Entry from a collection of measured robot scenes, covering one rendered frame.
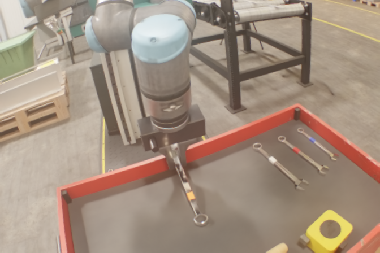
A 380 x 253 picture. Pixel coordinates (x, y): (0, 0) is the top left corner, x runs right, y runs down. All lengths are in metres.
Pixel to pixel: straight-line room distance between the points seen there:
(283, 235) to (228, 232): 0.11
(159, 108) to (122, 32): 0.18
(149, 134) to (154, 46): 0.20
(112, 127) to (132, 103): 0.29
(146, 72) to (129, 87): 1.22
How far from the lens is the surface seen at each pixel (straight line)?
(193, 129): 0.57
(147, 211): 0.62
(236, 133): 0.74
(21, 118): 3.17
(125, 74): 1.64
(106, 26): 0.58
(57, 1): 0.84
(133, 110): 1.74
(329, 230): 0.54
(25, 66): 4.04
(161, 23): 0.46
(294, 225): 0.58
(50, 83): 3.15
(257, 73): 2.58
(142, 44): 0.43
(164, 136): 0.56
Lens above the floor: 1.38
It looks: 31 degrees down
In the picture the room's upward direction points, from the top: 8 degrees counter-clockwise
